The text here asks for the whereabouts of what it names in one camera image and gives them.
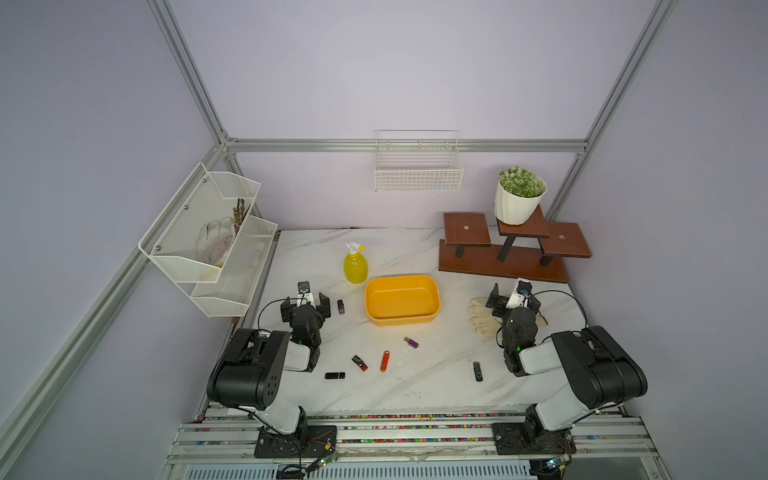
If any black swivel usb drive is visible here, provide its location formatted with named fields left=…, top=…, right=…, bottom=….
left=472, top=361, right=483, bottom=382

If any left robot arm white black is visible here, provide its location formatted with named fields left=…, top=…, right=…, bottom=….
left=206, top=290, right=331, bottom=442

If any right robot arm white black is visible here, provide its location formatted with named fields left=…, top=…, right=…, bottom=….
left=486, top=280, right=648, bottom=454

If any yellow plastic storage box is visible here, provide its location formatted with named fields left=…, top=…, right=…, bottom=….
left=364, top=275, right=442, bottom=327

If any cream work glove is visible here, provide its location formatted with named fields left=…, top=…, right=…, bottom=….
left=468, top=298, right=528, bottom=337

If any yellow spray bottle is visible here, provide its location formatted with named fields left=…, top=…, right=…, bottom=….
left=343, top=243, right=369, bottom=285

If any brown wooden tiered stand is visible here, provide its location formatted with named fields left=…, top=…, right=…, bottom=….
left=438, top=207, right=592, bottom=283

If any clear plastic bag in shelf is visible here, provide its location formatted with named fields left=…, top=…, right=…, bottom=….
left=195, top=217, right=235, bottom=268

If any white mesh two-tier shelf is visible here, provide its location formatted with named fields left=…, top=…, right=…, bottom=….
left=138, top=164, right=278, bottom=318

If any white pot green plant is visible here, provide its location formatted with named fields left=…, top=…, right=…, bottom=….
left=494, top=166, right=548, bottom=226

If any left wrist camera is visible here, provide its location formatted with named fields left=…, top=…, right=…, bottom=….
left=297, top=281, right=315, bottom=305

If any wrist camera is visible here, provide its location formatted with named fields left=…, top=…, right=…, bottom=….
left=297, top=281, right=315, bottom=305
left=506, top=278, right=532, bottom=310

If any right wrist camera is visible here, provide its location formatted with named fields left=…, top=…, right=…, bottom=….
left=506, top=278, right=532, bottom=310

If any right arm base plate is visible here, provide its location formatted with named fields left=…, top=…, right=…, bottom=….
left=491, top=423, right=576, bottom=456

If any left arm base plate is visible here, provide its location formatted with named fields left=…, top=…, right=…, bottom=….
left=254, top=425, right=338, bottom=459

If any white wire wall basket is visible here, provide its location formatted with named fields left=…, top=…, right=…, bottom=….
left=374, top=130, right=464, bottom=193

